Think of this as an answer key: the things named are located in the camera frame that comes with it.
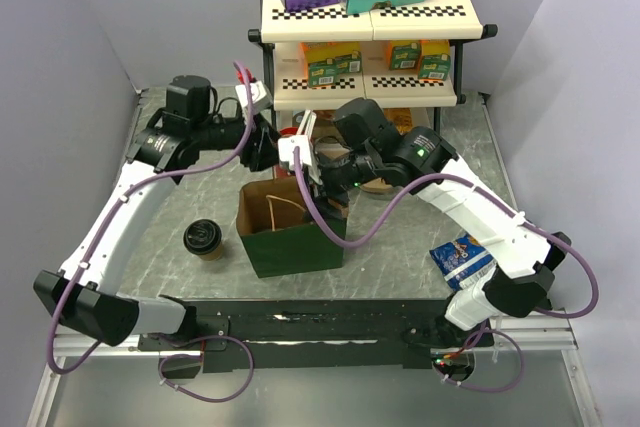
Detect cream black shelf rack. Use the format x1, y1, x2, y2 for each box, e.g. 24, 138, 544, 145
248, 0, 498, 128

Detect orange snack bag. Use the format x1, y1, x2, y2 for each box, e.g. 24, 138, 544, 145
383, 108, 414, 134

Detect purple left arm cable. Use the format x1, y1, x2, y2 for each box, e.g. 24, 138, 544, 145
45, 60, 257, 376

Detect white wrapped straws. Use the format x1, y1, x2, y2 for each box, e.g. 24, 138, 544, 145
296, 110, 317, 139

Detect brown snack bag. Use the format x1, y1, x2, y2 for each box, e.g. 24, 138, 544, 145
312, 110, 342, 146

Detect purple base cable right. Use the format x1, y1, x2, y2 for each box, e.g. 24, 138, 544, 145
439, 329, 525, 394

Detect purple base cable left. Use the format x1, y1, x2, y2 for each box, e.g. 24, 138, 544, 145
157, 335, 255, 403

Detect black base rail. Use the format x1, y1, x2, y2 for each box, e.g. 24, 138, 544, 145
138, 299, 469, 373

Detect green paper bag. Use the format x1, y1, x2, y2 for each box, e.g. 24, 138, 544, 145
236, 177, 344, 278

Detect green yellow box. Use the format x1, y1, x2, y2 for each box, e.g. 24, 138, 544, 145
386, 40, 452, 81
301, 41, 362, 88

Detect spare brown cup carriers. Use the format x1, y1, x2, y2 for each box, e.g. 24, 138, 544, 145
359, 178, 400, 200

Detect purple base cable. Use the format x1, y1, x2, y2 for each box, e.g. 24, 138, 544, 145
157, 335, 255, 403
439, 329, 525, 394

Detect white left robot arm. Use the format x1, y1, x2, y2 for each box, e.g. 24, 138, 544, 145
33, 75, 279, 349

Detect black plastic cup lid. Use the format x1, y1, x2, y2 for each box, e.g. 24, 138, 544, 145
183, 219, 222, 255

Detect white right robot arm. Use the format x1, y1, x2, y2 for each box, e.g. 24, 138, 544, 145
321, 98, 571, 346

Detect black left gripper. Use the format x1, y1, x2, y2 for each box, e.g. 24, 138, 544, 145
193, 106, 282, 171

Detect brown paper coffee cup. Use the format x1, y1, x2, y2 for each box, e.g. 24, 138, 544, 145
198, 239, 224, 261

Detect green yellow box right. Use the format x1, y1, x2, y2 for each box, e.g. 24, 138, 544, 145
386, 40, 452, 81

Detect blue chips bag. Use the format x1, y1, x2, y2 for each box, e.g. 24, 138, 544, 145
429, 234, 496, 292

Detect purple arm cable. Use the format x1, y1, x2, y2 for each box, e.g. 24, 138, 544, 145
45, 60, 257, 376
292, 146, 600, 319

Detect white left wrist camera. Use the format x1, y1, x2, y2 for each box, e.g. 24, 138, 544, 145
234, 65, 273, 120

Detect red plastic cup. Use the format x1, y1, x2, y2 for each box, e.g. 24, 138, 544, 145
279, 127, 298, 139

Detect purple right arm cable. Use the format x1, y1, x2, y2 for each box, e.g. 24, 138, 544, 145
292, 146, 600, 319

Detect green yellow box left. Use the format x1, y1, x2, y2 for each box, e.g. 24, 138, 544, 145
301, 41, 362, 88

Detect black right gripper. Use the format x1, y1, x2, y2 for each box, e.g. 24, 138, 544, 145
296, 146, 379, 224

